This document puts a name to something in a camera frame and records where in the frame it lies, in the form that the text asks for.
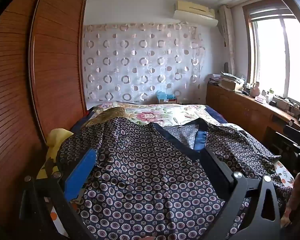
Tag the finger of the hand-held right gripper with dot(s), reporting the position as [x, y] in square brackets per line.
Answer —
[283, 141]

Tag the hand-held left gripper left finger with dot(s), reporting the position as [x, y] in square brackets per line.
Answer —
[81, 173]

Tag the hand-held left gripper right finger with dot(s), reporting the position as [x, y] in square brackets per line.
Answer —
[211, 161]

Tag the navy circle patterned garment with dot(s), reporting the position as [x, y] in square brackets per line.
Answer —
[145, 167]

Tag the clutter of bottles and gadgets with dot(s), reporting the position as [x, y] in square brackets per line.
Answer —
[280, 102]

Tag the yellow cloth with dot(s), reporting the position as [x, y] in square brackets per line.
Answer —
[56, 137]

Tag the navy blue blanket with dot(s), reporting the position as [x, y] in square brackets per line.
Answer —
[216, 115]

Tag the long wooden cabinet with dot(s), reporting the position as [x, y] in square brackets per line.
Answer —
[240, 107]

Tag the pink jar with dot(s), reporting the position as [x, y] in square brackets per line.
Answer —
[255, 89]

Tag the tan patterned pillow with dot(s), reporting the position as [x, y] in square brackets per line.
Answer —
[110, 113]

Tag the floral bed sheet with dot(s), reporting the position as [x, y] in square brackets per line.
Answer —
[152, 115]

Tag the cardboard box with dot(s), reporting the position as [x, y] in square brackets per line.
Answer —
[230, 85]

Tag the blue bag on box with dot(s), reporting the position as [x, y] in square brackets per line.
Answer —
[166, 97]

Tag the window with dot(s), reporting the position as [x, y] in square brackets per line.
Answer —
[272, 55]

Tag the dark figurine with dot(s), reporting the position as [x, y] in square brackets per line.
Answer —
[226, 67]

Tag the wooden wardrobe door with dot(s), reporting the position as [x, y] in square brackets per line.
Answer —
[10, 92]

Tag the tied window curtain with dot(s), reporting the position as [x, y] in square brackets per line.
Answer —
[227, 37]

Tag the wooden headboard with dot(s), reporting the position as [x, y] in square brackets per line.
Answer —
[60, 55]

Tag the sheer circle patterned curtain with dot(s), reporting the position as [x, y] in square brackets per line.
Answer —
[140, 55]

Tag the wall air conditioner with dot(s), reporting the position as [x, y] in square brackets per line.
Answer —
[195, 12]

